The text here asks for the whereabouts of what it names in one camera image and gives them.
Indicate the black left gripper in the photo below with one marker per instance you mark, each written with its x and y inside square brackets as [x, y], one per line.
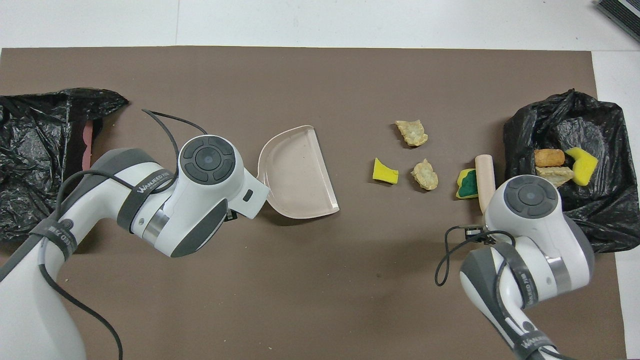
[232, 215]

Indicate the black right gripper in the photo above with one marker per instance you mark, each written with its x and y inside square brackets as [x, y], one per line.
[477, 234]

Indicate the green yellow sponge piece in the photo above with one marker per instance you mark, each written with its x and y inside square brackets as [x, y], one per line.
[467, 187]
[582, 167]

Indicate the beige hand brush black bristles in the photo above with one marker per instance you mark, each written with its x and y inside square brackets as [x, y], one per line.
[485, 180]

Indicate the pale beige sponge piece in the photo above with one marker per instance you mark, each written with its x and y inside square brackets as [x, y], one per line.
[411, 132]
[557, 172]
[425, 176]

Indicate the beige plastic dustpan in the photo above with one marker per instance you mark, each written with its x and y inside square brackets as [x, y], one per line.
[300, 175]

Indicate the brown sponge piece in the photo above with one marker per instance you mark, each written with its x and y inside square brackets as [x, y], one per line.
[550, 158]

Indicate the yellow sponge wedge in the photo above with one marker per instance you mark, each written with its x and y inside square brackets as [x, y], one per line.
[384, 173]

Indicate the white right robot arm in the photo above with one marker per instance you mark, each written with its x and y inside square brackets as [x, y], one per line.
[540, 225]

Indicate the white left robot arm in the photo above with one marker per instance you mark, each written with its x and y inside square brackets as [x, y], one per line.
[200, 200]

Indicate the black bag lined bin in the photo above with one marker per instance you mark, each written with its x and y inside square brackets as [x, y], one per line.
[600, 215]

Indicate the black bag bin pink box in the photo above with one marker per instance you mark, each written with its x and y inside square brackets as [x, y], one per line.
[30, 145]

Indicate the brown table mat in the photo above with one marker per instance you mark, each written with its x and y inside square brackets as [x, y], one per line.
[350, 300]

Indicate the dark ribbed panel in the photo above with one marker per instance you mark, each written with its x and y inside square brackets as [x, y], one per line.
[622, 15]

